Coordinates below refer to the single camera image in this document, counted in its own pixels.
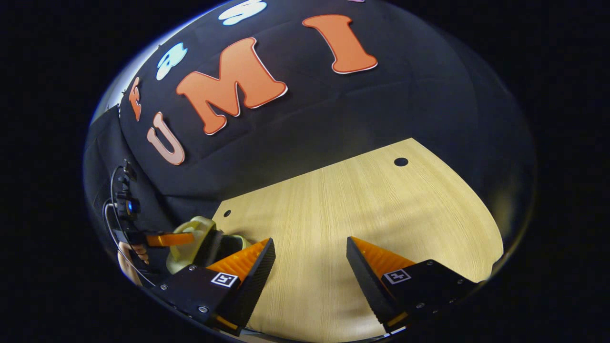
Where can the yellow transparent suitcase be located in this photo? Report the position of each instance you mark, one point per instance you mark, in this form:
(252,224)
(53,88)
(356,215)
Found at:
(200,225)

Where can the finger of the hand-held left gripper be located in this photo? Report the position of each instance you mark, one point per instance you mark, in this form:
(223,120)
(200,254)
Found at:
(169,239)

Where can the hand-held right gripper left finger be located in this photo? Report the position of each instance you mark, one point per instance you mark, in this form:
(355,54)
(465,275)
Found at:
(255,283)

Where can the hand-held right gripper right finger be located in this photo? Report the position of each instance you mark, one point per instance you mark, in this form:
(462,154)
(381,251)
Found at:
(367,283)

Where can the black backdrop cloth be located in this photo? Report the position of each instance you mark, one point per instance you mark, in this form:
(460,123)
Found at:
(405,95)

